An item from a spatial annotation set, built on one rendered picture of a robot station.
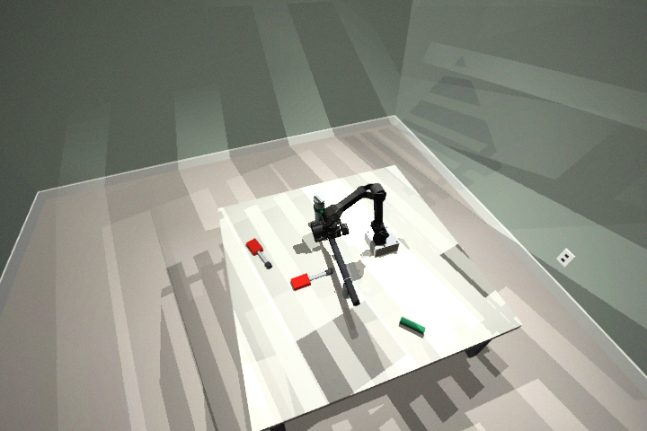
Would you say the grey metal post with cap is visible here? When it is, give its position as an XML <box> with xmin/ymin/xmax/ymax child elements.
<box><xmin>313</xmin><ymin>195</ymin><xmax>325</xmax><ymax>222</ymax></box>

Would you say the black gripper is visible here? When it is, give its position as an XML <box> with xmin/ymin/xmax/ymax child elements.
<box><xmin>314</xmin><ymin>223</ymin><xmax>350</xmax><ymax>242</ymax></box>

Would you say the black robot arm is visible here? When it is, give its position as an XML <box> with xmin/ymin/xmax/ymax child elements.
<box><xmin>311</xmin><ymin>183</ymin><xmax>390</xmax><ymax>245</ymax></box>

